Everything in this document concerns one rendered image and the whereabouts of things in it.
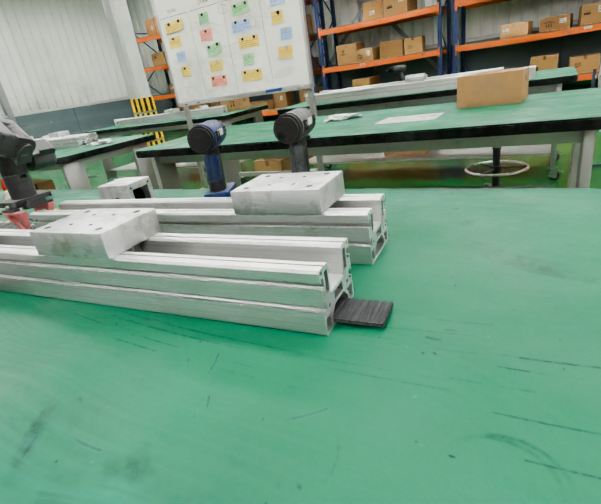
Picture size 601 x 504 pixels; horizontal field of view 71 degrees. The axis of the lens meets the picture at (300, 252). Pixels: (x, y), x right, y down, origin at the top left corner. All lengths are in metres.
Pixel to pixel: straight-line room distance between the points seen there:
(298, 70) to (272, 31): 0.36
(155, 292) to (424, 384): 0.39
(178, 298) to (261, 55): 3.33
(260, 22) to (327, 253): 3.37
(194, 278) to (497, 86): 2.04
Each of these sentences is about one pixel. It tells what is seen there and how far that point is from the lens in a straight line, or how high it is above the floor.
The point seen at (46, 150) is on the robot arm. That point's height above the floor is 0.99.
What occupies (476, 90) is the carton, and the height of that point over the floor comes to 0.86.
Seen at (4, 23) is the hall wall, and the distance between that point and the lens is 13.95.
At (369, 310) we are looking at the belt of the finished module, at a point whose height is 0.79.
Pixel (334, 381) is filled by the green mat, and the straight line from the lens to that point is 0.44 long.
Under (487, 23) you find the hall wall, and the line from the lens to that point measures 10.92.
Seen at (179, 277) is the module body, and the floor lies 0.84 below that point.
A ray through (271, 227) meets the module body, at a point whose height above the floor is 0.84.
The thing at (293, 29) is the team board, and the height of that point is 1.39.
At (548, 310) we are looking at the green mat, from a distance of 0.55.
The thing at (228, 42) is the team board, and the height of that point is 1.40.
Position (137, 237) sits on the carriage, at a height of 0.87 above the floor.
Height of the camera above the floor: 1.06
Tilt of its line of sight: 23 degrees down
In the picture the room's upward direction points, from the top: 9 degrees counter-clockwise
